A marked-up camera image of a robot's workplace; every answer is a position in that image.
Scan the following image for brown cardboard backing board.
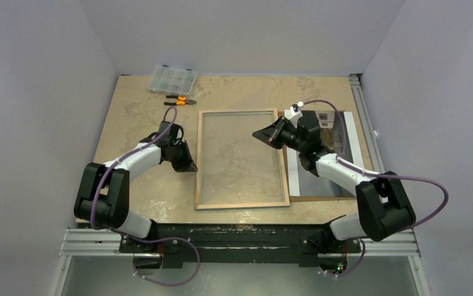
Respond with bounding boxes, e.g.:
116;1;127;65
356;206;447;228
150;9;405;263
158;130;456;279
279;109;360;203

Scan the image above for blue wooden picture frame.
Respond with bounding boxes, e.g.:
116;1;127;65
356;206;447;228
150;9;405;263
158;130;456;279
194;108;290;210

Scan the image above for grey landscape photo print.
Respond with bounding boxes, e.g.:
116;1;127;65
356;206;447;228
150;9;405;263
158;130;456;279
284;109;366;197

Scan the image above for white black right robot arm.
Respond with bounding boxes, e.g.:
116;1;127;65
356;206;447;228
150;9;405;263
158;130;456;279
252;113;416;251

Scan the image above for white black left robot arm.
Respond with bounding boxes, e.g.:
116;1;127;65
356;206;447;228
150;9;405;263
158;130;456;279
73;121;197;252

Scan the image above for orange black pliers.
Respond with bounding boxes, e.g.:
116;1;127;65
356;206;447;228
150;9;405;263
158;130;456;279
163;95;197;106

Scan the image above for clear plastic organizer box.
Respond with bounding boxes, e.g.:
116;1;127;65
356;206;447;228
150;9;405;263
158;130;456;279
147;65;197;96

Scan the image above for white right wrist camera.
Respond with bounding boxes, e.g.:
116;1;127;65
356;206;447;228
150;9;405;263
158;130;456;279
286;101;305;124

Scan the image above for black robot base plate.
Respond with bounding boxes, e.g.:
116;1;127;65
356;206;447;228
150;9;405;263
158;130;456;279
120;223;361;268

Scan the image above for aluminium front rail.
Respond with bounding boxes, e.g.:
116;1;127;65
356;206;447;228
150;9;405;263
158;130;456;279
59;229;421;257

